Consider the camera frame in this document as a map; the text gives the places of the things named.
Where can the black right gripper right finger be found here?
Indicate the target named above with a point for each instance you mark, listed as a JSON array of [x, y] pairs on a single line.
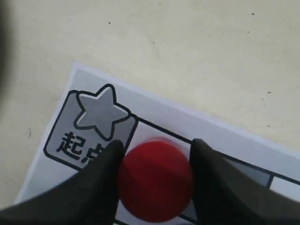
[[225, 196]]

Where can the red cylinder game piece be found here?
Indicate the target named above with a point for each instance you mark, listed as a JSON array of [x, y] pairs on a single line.
[[155, 180]]

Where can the printed paper game board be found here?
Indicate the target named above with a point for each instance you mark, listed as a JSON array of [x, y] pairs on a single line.
[[97, 109]]

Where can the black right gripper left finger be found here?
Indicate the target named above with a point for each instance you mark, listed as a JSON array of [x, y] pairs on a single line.
[[90, 197]]

